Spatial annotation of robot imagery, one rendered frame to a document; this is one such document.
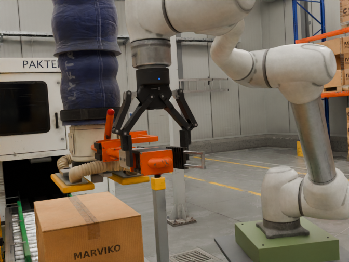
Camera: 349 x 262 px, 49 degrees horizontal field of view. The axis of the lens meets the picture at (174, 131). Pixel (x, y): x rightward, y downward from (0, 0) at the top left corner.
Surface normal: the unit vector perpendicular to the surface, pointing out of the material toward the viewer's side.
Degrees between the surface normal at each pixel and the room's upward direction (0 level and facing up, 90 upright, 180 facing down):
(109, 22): 99
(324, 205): 121
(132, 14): 91
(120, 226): 90
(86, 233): 90
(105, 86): 76
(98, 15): 86
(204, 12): 126
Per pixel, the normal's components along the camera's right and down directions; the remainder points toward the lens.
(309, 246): 0.12, 0.04
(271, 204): -0.71, 0.11
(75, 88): -0.26, -0.23
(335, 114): -0.89, 0.08
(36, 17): 0.45, 0.02
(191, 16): -0.38, 0.69
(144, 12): -0.48, 0.18
